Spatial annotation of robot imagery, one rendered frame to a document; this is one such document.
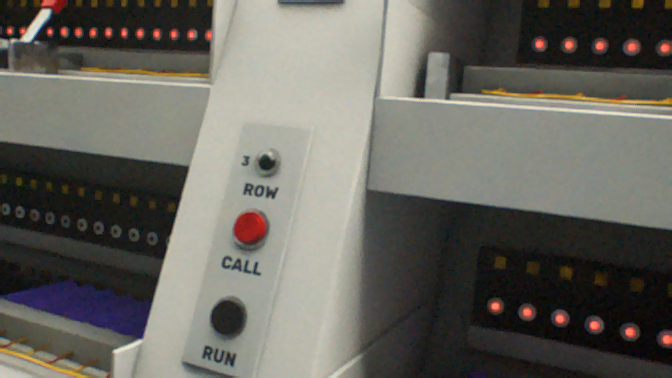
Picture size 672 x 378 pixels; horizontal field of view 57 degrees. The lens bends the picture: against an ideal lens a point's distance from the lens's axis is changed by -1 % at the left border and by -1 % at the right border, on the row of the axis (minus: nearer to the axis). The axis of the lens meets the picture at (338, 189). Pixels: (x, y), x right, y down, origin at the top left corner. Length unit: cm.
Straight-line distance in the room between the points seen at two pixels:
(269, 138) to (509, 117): 12
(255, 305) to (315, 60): 12
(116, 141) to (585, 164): 26
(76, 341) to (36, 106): 15
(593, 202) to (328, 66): 14
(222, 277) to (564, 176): 16
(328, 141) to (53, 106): 20
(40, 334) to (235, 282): 18
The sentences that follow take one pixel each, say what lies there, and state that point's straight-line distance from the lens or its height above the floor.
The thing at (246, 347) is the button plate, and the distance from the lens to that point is 30.
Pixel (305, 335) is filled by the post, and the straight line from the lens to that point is 29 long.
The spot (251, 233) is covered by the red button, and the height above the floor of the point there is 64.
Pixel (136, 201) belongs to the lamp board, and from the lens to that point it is 56.
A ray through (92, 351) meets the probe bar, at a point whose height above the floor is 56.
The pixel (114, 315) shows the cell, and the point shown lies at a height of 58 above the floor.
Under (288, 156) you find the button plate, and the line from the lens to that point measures 31.
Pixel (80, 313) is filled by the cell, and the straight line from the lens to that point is 48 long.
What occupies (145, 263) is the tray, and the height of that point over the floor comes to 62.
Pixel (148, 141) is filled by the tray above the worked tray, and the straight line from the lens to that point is 37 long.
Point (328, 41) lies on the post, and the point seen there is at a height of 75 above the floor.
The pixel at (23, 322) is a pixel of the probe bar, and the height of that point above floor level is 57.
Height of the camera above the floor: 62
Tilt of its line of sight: 11 degrees up
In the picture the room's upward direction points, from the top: 13 degrees clockwise
